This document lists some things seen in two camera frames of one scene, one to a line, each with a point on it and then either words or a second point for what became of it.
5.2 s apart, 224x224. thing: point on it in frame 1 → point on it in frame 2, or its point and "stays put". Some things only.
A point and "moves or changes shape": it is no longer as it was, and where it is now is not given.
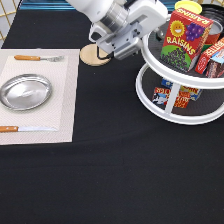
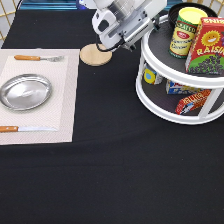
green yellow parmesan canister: (189, 5) → (186, 23)
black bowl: (213, 12) → (174, 12)
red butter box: (205, 55) → (192, 102)
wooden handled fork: (37, 58) stays put
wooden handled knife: (26, 129) stays put
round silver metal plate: (25, 92) stays put
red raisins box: (186, 35) → (206, 52)
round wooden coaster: (89, 54) stays put
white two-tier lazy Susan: (175, 95) moves or changes shape
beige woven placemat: (59, 110) stays put
